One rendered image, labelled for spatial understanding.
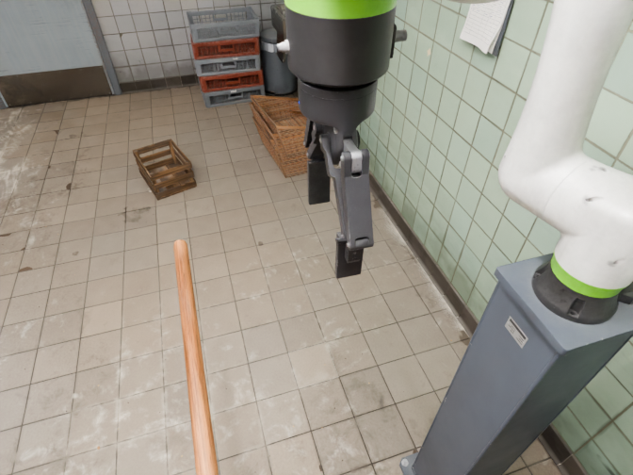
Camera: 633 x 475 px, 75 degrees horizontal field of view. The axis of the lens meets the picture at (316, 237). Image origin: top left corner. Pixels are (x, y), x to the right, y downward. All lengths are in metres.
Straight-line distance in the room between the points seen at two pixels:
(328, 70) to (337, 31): 0.03
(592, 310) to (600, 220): 0.19
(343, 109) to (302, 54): 0.06
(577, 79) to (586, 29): 0.07
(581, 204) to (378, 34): 0.52
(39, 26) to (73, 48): 0.29
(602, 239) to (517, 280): 0.20
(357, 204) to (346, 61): 0.13
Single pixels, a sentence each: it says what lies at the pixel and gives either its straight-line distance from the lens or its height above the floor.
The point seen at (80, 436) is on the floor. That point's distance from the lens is 2.20.
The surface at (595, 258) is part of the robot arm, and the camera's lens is 0.81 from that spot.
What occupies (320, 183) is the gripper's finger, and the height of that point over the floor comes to 1.51.
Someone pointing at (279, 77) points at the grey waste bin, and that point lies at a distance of 4.39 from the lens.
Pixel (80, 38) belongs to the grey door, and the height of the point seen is 0.56.
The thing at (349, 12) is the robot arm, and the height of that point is 1.74.
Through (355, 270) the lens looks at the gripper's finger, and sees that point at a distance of 0.48.
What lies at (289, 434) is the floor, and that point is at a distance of 1.96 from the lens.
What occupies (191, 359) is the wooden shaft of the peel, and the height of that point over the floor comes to 1.20.
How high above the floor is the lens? 1.83
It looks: 43 degrees down
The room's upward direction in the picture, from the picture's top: straight up
